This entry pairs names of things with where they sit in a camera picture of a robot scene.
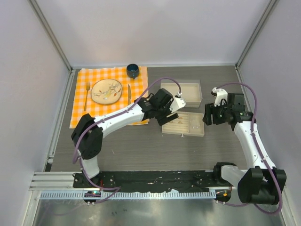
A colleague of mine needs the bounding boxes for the beige jewelry drawer tray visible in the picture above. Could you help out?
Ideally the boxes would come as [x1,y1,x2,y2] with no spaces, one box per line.
[162,112,205,137]

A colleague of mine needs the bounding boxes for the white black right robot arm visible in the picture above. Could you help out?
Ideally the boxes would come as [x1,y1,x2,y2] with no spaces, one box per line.
[203,88,287,205]

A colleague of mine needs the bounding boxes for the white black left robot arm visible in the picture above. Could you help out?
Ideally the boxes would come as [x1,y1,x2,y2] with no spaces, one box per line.
[71,88,186,179]

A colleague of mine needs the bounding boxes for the beige jewelry box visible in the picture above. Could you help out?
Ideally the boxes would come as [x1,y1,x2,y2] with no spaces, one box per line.
[160,80,202,108]

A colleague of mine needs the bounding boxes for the gold knife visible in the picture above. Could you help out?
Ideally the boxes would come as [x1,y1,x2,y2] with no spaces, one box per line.
[127,84,132,105]

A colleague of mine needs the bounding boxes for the dark blue ceramic mug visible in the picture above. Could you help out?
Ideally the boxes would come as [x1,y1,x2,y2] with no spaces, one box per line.
[126,64,140,79]

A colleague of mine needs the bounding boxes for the bird pattern ceramic plate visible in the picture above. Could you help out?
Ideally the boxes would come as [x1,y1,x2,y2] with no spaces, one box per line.
[91,79,123,105]

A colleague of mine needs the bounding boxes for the yellow white checkered cloth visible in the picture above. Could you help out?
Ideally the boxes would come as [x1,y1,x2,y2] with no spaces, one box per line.
[69,66,148,129]

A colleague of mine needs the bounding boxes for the gold fork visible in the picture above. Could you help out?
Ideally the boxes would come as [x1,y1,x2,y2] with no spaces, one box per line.
[84,81,91,111]

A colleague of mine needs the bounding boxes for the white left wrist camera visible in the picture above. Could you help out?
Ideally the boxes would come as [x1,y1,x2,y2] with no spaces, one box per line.
[169,92,186,113]

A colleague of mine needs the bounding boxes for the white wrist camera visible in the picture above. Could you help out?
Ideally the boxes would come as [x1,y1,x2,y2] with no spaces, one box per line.
[169,92,186,113]
[211,88,228,107]

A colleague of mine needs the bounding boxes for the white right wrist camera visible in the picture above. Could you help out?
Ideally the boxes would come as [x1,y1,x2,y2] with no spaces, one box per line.
[211,88,228,107]

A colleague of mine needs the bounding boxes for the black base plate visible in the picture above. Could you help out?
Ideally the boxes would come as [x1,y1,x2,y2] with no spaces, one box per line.
[72,169,241,194]

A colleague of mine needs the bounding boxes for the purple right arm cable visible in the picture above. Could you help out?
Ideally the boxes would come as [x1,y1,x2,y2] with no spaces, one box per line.
[216,82,283,215]

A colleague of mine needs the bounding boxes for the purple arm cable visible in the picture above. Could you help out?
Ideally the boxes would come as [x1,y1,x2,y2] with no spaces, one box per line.
[72,77,183,204]
[216,82,283,215]

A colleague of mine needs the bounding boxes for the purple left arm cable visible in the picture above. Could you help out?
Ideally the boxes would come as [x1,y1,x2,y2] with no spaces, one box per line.
[72,77,183,204]

